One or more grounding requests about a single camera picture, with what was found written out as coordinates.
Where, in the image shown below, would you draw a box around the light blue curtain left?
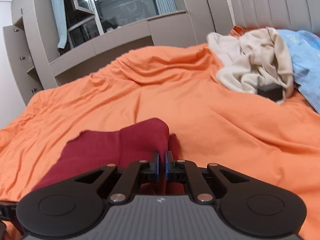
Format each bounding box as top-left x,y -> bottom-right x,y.
51,0 -> 67,49

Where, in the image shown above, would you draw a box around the beige crumpled garment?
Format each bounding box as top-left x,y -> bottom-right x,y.
207,27 -> 294,103

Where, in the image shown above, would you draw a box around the orange duvet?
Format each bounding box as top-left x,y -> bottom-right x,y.
1,44 -> 319,239

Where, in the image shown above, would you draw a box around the light blue garment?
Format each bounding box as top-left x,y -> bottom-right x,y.
278,29 -> 320,112

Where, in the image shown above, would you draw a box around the window with dark glass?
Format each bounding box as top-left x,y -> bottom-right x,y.
64,0 -> 159,50

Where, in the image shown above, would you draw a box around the grey padded headboard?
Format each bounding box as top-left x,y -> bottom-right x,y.
231,0 -> 319,35

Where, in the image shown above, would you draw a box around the dark red long-sleeve sweater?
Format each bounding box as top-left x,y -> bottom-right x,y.
34,118 -> 184,194

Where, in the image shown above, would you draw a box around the grey wall cabinet unit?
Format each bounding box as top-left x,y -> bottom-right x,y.
3,0 -> 233,104

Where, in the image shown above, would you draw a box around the black object under garment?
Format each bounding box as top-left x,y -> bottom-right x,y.
257,83 -> 284,102

